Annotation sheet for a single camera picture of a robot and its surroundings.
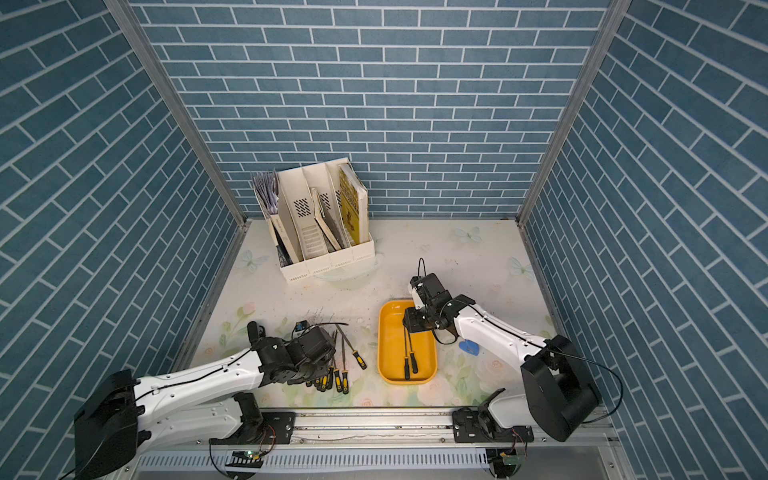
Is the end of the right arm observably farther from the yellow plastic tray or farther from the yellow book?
the yellow book

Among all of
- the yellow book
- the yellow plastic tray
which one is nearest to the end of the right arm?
the yellow plastic tray

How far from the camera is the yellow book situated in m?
0.95
